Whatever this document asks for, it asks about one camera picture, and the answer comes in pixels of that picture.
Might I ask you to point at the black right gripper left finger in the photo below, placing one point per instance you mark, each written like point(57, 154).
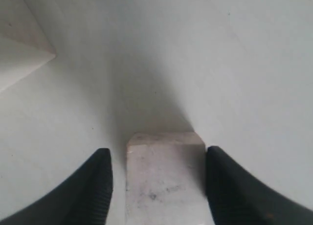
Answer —
point(82, 199)

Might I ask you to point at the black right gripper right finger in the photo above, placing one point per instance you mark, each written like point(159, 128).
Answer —
point(236, 197)

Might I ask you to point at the small pale wooden cube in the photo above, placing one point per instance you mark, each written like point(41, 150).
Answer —
point(165, 182)

